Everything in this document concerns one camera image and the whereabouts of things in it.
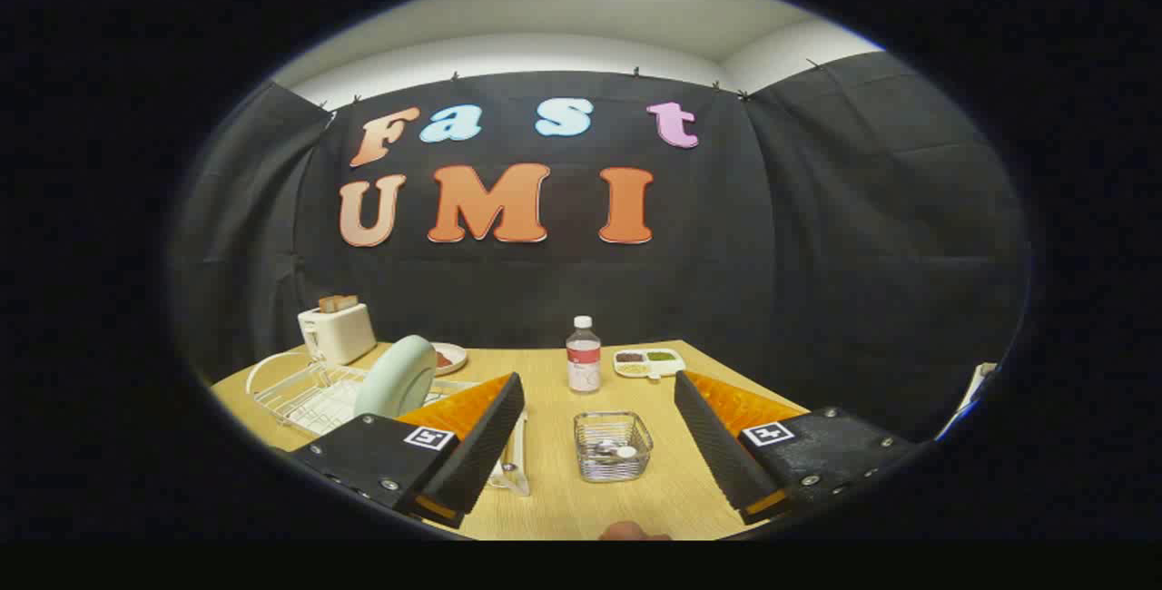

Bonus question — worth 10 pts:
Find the clear bottle red label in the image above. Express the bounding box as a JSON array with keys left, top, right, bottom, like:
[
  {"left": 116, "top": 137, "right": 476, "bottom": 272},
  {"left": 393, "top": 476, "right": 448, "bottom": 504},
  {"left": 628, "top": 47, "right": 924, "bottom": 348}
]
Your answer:
[{"left": 566, "top": 315, "right": 603, "bottom": 394}]

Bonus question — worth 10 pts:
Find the black backdrop cloth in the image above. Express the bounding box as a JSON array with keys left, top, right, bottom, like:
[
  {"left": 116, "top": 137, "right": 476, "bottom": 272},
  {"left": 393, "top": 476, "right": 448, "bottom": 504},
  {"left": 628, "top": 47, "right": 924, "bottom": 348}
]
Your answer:
[{"left": 168, "top": 50, "right": 1031, "bottom": 441}]

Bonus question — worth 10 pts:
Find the white divided snack tray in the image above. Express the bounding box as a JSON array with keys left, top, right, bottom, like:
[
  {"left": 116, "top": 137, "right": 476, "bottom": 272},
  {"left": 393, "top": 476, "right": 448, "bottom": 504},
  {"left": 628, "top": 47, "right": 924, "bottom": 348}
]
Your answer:
[{"left": 613, "top": 348, "right": 686, "bottom": 380}]

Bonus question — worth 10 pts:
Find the light green plate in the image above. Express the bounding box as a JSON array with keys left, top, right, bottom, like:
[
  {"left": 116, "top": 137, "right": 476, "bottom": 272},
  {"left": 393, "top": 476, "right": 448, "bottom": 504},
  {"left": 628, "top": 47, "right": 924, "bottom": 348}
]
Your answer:
[{"left": 354, "top": 335, "right": 438, "bottom": 418}]

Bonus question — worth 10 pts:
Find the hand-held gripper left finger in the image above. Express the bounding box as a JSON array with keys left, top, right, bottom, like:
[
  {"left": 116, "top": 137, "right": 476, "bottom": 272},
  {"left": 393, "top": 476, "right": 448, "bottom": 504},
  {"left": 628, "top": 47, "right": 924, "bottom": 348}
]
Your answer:
[{"left": 289, "top": 372, "right": 526, "bottom": 529}]

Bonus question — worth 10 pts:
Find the white wire dish rack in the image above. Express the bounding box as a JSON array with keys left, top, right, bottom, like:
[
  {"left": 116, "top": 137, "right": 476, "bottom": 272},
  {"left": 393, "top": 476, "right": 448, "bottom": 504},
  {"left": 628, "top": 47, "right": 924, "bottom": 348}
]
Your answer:
[{"left": 245, "top": 349, "right": 532, "bottom": 496}]

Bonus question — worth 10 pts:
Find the metal wire basket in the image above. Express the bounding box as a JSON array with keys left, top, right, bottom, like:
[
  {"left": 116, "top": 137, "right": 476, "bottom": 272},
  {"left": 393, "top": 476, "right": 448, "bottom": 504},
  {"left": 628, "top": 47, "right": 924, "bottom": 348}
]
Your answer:
[{"left": 573, "top": 411, "right": 655, "bottom": 483}]

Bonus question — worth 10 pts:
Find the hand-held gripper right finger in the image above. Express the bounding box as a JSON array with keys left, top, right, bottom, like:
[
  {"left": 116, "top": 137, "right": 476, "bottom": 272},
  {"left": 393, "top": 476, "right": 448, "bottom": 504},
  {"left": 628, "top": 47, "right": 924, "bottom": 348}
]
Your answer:
[{"left": 674, "top": 370, "right": 918, "bottom": 526}]

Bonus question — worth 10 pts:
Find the white toaster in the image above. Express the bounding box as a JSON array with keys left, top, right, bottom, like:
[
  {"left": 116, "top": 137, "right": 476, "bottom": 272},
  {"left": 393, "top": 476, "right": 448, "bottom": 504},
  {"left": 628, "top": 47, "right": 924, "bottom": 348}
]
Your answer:
[{"left": 298, "top": 302, "right": 378, "bottom": 366}]

